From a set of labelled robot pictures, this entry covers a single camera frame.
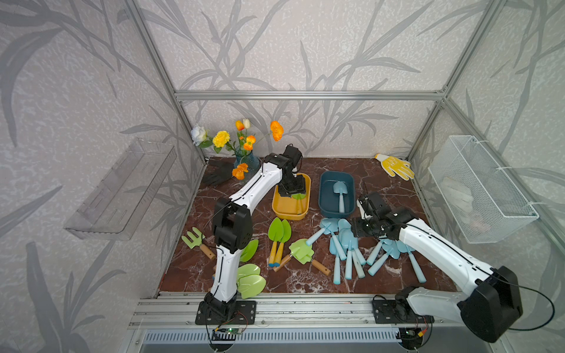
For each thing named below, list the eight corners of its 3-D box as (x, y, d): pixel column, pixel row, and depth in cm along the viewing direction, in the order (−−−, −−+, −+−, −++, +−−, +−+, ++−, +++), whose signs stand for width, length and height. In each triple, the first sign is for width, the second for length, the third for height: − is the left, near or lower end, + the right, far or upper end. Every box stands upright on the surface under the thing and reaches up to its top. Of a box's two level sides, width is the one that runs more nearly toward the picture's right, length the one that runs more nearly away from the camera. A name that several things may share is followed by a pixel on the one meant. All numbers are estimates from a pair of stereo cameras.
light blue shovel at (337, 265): (332, 284, 80) (333, 282, 79) (328, 240, 91) (329, 237, 90) (341, 284, 80) (342, 282, 79) (336, 240, 91) (336, 237, 90)
